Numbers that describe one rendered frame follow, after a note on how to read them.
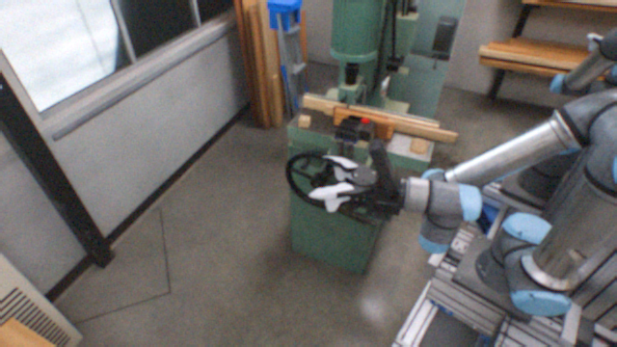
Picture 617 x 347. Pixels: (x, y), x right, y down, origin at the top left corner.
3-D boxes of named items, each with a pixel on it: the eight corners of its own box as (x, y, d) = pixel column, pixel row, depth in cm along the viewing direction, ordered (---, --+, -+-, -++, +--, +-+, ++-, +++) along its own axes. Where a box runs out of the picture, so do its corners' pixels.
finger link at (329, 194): (313, 221, 74) (352, 210, 77) (315, 199, 70) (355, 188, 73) (308, 211, 76) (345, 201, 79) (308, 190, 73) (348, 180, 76)
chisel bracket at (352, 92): (336, 105, 148) (338, 87, 142) (347, 90, 158) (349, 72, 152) (354, 109, 146) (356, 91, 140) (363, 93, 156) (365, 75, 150)
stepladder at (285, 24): (288, 166, 271) (261, 4, 197) (301, 147, 288) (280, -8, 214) (308, 170, 265) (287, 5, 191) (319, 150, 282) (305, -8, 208)
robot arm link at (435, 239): (446, 224, 90) (459, 194, 83) (450, 260, 82) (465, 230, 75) (415, 219, 92) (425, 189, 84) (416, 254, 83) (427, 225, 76)
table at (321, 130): (277, 149, 149) (276, 138, 145) (306, 114, 170) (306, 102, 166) (422, 189, 131) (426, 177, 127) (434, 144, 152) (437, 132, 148)
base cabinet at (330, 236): (290, 251, 211) (285, 160, 164) (325, 188, 251) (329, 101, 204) (362, 277, 198) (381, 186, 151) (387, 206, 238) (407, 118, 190)
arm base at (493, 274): (532, 268, 108) (547, 250, 101) (520, 305, 99) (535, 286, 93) (483, 244, 115) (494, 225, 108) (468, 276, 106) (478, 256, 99)
